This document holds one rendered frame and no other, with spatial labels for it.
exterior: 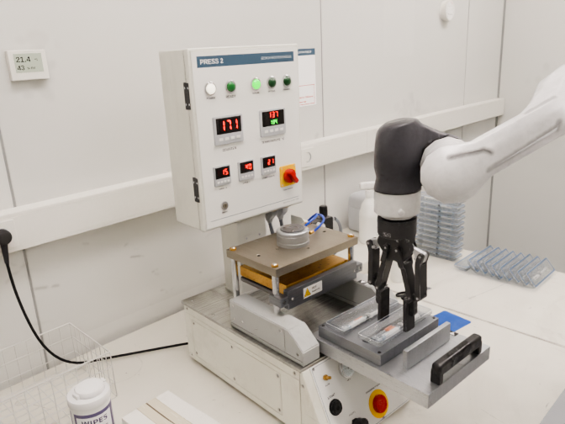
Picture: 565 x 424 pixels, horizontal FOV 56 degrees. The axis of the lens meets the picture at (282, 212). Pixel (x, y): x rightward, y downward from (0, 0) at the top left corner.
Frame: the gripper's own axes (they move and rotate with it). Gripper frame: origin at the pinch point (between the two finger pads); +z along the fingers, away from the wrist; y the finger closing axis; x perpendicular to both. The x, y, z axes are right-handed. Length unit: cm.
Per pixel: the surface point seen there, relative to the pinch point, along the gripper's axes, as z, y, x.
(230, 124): -36, -42, -6
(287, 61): -49, -43, 13
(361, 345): 4.4, -1.4, -9.5
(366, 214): 11, -68, 75
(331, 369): 13.8, -9.8, -9.3
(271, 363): 13.6, -21.0, -16.6
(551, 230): 60, -60, 240
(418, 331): 4.5, 3.6, 2.7
